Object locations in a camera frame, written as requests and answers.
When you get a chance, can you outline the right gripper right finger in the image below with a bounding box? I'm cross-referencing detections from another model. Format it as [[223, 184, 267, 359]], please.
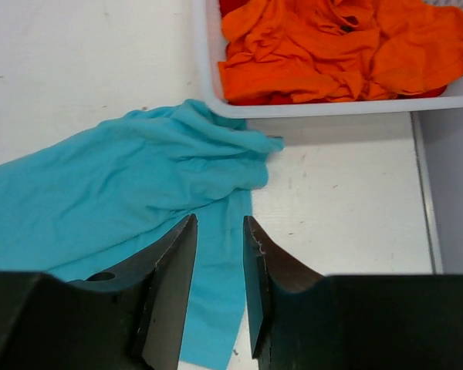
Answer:
[[243, 217, 463, 369]]

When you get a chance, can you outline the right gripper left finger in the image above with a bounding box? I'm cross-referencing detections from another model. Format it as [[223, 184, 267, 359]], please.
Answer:
[[0, 215, 198, 369]]

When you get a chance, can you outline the teal t shirt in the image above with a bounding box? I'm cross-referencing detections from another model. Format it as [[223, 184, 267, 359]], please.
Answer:
[[0, 99, 285, 369]]

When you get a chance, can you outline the orange t shirt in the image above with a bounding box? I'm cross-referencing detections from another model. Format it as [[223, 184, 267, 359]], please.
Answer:
[[218, 0, 463, 106]]

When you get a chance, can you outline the white plastic basket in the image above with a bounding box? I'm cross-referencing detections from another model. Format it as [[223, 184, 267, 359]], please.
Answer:
[[191, 0, 463, 119]]

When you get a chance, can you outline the aluminium rail frame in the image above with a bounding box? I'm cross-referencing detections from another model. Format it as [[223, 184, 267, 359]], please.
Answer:
[[411, 112, 444, 274]]

